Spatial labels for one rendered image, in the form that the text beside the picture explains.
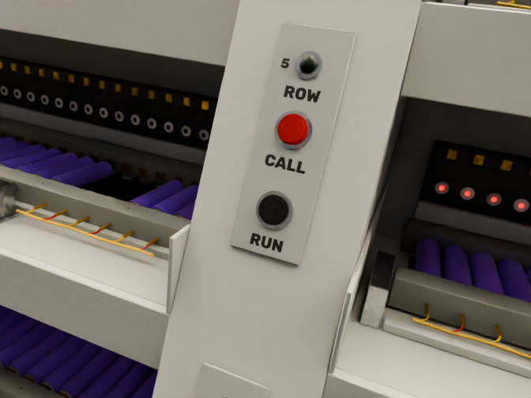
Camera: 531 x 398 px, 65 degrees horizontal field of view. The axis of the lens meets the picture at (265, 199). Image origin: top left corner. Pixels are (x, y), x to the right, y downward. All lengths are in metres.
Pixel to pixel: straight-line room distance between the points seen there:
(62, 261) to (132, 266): 0.05
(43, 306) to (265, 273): 0.16
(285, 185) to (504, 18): 0.13
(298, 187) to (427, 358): 0.12
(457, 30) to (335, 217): 0.11
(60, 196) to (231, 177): 0.17
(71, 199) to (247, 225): 0.17
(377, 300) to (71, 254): 0.21
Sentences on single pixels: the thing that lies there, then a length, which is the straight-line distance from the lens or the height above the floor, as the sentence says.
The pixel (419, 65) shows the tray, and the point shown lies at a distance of 0.23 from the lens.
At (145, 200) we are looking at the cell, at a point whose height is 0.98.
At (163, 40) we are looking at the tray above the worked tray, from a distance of 0.28.
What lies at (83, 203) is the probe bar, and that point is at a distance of 0.34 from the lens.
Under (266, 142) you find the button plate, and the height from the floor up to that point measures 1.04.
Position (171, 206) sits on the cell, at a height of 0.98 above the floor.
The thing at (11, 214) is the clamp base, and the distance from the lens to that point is 0.38.
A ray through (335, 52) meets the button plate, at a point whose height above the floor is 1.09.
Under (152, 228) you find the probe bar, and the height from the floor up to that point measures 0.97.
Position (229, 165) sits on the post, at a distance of 0.23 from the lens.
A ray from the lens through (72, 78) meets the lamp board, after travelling 0.52.
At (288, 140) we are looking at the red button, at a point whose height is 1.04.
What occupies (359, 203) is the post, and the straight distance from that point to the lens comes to 0.22.
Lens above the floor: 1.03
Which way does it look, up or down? 4 degrees down
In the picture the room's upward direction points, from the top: 13 degrees clockwise
